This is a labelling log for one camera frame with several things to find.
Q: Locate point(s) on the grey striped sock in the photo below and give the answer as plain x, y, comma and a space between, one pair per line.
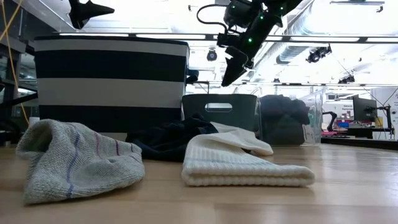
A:
77, 161

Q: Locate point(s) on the navy white striped fabric basket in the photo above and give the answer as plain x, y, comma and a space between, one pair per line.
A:
109, 90

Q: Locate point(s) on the black ceiling camera rig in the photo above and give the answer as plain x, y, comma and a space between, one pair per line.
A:
318, 53

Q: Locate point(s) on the round overhead camera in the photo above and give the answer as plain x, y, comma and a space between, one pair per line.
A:
211, 55

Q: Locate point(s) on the teal plastic bin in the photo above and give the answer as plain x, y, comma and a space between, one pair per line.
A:
242, 109

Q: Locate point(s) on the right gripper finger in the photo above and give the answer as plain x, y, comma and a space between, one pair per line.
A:
234, 67

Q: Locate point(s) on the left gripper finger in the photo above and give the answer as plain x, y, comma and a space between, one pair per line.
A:
87, 12

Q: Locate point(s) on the dark blue garment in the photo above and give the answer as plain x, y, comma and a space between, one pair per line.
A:
280, 118

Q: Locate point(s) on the background black robot arm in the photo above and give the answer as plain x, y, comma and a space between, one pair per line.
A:
332, 119

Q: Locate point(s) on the black background monitor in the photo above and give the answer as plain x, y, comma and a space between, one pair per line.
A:
363, 109

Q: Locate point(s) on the clear plastic bin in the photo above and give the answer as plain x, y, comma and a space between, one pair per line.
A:
315, 124

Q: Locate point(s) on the ceiling air duct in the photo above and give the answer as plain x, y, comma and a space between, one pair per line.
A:
292, 53

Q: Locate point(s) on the background black desk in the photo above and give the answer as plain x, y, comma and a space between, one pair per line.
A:
360, 140

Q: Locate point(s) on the dark navy cloth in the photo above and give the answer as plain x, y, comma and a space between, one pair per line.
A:
168, 140

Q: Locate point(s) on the overhead metal rail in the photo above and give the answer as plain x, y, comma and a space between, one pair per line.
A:
311, 39

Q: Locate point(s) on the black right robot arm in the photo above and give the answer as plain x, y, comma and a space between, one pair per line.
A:
280, 6

